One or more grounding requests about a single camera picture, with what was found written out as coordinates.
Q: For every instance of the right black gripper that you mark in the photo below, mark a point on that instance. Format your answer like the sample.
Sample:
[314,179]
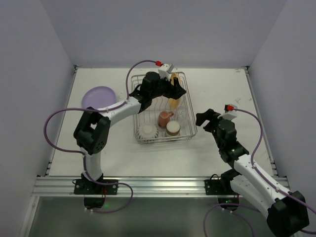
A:
[212,121]

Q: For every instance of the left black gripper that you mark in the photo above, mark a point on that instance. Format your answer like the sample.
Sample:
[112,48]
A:
[170,87]

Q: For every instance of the yellow plate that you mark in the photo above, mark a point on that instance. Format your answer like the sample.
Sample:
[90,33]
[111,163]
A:
[174,103]

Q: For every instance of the purple plate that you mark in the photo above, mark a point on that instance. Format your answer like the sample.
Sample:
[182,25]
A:
[98,97]

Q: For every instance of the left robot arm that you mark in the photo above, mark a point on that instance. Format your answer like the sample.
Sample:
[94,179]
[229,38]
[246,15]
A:
[91,133]

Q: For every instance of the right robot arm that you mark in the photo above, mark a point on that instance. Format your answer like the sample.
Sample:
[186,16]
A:
[285,211]

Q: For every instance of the clear glass tumbler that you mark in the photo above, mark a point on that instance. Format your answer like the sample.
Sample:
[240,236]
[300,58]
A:
[182,114]

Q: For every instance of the pink mug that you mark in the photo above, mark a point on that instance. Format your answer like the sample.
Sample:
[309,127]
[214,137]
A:
[164,118]

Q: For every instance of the white brown cup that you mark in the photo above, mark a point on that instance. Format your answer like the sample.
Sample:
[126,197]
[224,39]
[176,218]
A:
[173,128]

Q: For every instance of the white striped bowl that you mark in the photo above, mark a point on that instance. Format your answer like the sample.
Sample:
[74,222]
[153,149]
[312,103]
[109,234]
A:
[147,131]

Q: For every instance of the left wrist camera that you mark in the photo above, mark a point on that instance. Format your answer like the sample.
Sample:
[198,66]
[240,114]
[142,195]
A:
[165,71]

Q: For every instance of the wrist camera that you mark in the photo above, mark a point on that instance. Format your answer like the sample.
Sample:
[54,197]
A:
[165,71]
[229,112]

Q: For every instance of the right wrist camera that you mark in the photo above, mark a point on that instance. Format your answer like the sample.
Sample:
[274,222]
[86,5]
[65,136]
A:
[229,112]

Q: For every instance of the wire dish rack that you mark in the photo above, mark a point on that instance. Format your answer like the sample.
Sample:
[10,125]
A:
[159,104]

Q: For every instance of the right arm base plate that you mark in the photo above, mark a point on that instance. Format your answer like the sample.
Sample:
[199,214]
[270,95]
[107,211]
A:
[217,187]

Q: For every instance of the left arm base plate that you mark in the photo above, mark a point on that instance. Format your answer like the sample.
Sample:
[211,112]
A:
[86,187]

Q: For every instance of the aluminium mounting rail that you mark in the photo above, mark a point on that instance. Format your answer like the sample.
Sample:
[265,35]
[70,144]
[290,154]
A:
[143,187]

